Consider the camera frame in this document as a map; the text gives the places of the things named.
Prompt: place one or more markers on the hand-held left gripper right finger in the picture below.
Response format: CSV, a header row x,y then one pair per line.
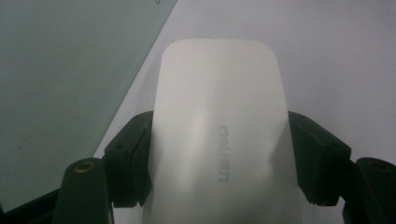
x,y
320,158

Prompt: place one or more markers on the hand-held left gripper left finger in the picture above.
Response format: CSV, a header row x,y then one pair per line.
x,y
127,161

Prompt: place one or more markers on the white board eraser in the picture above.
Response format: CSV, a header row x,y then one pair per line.
x,y
218,130

